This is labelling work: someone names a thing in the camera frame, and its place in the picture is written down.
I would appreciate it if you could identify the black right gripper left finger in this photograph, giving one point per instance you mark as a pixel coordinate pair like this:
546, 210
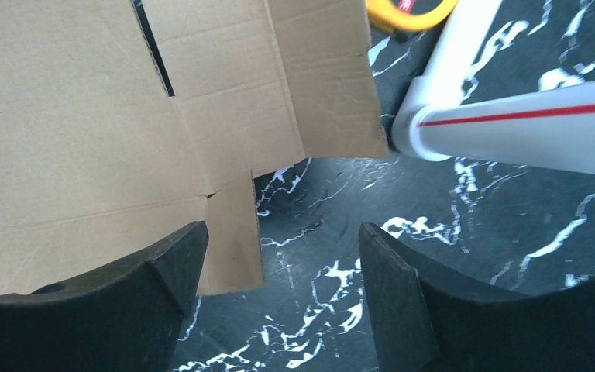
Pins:
123, 316

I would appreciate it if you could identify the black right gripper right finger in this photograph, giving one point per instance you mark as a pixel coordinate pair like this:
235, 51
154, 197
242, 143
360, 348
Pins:
426, 316

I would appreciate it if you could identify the brown cardboard box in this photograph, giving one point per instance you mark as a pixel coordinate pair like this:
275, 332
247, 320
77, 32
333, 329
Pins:
121, 123

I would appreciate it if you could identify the yellow tape measure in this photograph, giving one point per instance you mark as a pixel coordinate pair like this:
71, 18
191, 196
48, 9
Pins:
393, 18

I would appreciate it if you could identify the white PVC pipe frame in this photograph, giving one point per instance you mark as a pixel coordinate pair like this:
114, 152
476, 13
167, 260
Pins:
553, 129

